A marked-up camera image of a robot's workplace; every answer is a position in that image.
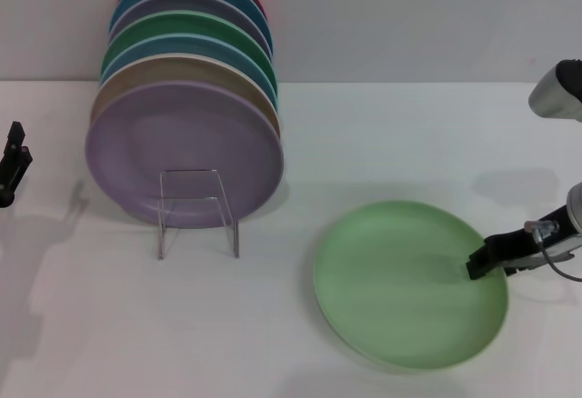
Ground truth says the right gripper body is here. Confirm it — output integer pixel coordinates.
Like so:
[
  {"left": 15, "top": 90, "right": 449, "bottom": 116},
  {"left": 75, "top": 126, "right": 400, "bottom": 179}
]
[{"left": 521, "top": 205, "right": 582, "bottom": 261}]

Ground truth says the light green plate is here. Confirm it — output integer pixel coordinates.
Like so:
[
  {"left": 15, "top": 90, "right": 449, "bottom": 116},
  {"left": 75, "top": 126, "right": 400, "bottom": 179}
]
[{"left": 312, "top": 199, "right": 508, "bottom": 375}]

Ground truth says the lavender plate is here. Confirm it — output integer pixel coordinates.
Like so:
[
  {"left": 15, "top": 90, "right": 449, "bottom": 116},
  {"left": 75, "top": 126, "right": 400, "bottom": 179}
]
[{"left": 85, "top": 80, "right": 286, "bottom": 229}]

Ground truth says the beige plate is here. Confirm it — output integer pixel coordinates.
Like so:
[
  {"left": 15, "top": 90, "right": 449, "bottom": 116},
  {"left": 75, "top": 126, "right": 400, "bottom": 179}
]
[{"left": 89, "top": 52, "right": 283, "bottom": 138}]

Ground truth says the clear acrylic plate rack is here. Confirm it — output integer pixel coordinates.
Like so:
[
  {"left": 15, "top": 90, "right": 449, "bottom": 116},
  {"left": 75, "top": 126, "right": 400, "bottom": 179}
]
[{"left": 156, "top": 168, "right": 241, "bottom": 261}]

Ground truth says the light blue plate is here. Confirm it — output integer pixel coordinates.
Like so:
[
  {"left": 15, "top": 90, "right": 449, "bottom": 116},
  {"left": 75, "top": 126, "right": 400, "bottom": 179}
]
[{"left": 99, "top": 33, "right": 278, "bottom": 104}]

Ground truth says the dark green plate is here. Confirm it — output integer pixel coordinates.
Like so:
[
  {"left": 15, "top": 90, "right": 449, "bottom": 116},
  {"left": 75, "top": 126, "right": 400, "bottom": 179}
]
[{"left": 100, "top": 9, "right": 278, "bottom": 86}]

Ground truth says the grey purple plate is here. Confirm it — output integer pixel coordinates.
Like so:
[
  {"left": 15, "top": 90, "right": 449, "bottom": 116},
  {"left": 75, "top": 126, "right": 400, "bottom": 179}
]
[{"left": 108, "top": 0, "right": 273, "bottom": 61}]

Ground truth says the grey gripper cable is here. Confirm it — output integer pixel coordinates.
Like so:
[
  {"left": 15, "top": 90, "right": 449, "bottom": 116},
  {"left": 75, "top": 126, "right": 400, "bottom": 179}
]
[{"left": 524, "top": 218, "right": 582, "bottom": 283}]

